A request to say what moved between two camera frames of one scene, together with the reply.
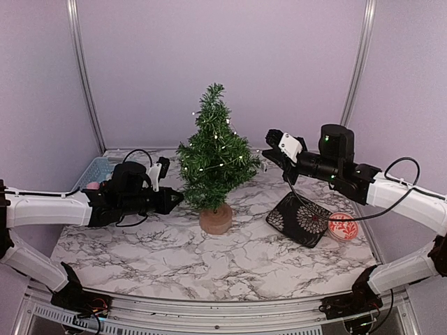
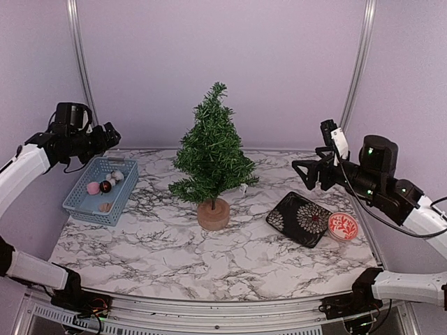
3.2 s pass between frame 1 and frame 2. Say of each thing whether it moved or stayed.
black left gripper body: moved
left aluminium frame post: stayed
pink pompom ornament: stayed
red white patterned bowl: stayed
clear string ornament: moved
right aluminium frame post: stayed
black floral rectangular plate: stayed
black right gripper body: moved
